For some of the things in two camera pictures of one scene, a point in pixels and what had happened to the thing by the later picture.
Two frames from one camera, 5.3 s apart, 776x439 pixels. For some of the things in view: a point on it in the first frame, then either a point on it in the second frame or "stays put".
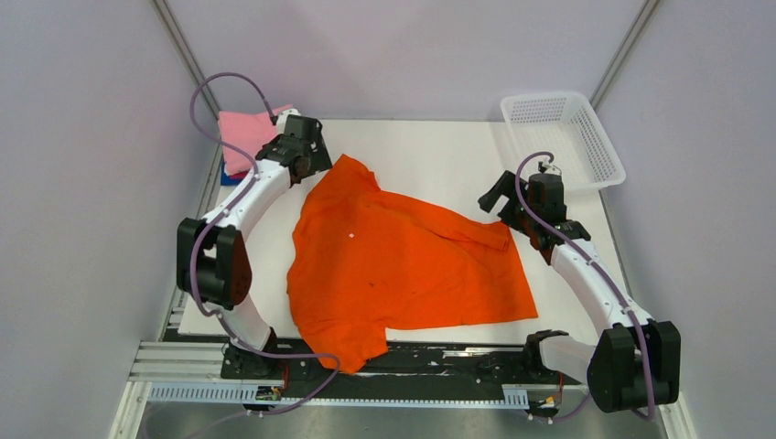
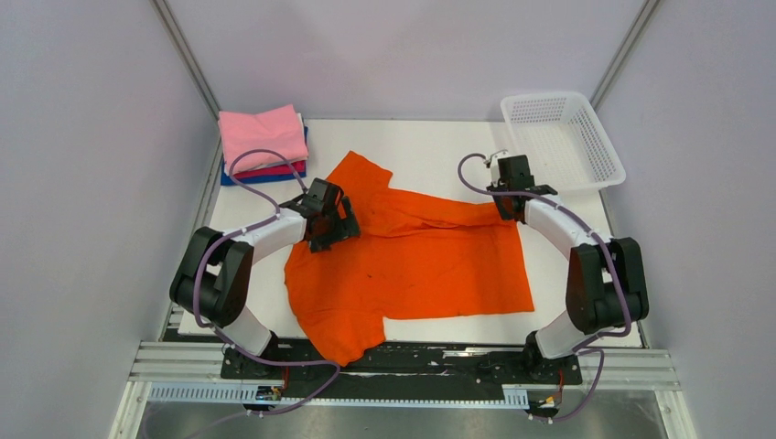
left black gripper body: [318, 160] → [331, 219]
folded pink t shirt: [247, 132] stays put
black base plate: [494, 363] stays put
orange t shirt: [364, 261] stays put
